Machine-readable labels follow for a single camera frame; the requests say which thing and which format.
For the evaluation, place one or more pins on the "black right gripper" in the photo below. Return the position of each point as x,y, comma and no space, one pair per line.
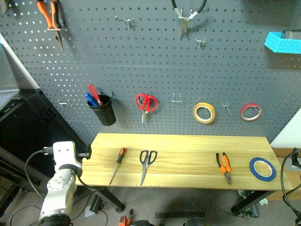
296,157

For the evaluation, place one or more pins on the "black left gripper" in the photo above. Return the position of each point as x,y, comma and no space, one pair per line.
86,153

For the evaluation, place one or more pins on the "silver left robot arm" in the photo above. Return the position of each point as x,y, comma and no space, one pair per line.
60,188

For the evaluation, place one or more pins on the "orange and grey plastic object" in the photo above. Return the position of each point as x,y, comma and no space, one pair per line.
124,221

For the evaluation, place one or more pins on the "orange black screwdriver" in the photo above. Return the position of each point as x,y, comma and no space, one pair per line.
119,160

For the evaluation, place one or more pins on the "black cup holder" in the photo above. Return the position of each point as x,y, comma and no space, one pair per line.
104,113

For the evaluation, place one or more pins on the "blue tape roll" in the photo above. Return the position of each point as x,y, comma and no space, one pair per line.
253,169

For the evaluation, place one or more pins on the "black table leg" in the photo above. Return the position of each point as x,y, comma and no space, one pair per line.
251,200
110,197

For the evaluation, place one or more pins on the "black power adapter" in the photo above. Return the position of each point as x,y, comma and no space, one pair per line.
96,203

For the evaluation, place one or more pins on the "flat metal pegboard hook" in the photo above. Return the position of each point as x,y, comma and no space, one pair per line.
65,103

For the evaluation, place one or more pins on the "red tape roll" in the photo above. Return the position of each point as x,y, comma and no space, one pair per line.
244,115

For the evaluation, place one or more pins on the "orange black combination pliers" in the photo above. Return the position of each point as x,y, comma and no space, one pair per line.
225,166

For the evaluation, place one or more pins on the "grey laptop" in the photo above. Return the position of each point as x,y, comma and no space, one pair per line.
7,89

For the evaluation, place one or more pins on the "grey metal pegboard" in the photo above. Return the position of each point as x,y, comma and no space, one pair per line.
150,70

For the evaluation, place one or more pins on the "double prong metal hook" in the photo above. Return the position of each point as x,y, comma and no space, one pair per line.
176,100

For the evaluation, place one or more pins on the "yellow tape roll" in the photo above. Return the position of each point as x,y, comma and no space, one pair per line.
200,117

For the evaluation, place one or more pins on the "black table foot bar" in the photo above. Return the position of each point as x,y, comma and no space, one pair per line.
179,214

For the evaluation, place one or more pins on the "cyan plastic bin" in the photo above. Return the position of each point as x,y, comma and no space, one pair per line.
281,44

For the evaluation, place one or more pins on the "orange long-nose pliers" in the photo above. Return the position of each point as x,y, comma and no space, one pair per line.
52,21

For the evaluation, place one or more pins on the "long metal pegboard hook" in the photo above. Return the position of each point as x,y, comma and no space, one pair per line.
125,19

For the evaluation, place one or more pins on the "short metal pegboard hook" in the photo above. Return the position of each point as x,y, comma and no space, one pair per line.
201,42

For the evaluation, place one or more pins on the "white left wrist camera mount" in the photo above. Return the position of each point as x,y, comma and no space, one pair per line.
64,153

